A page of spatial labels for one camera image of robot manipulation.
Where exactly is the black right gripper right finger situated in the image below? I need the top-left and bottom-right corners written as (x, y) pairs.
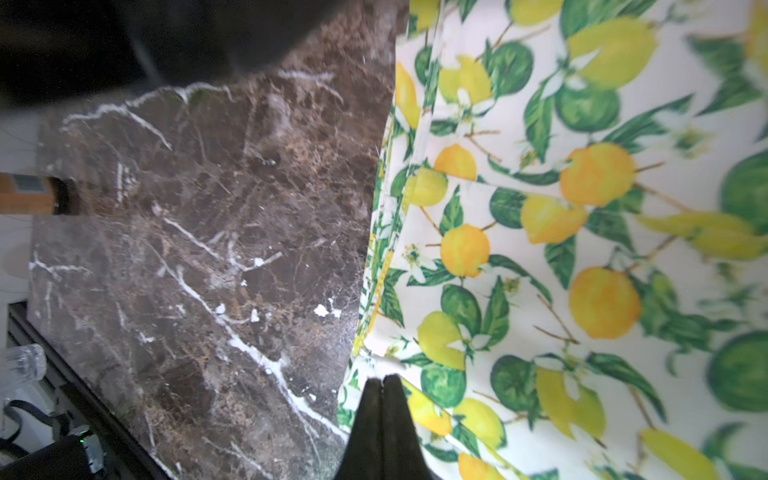
top-left (381, 375), bottom-right (432, 480)

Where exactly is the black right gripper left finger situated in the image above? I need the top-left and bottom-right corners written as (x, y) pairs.
top-left (334, 379), bottom-right (383, 480)

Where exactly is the lemon print green skirt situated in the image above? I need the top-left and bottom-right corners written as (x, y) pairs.
top-left (337, 1), bottom-right (767, 479)

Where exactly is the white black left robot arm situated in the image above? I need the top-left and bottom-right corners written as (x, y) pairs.
top-left (1, 0), bottom-right (342, 114)

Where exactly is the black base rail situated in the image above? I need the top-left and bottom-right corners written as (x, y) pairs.
top-left (8, 301), bottom-right (169, 479)

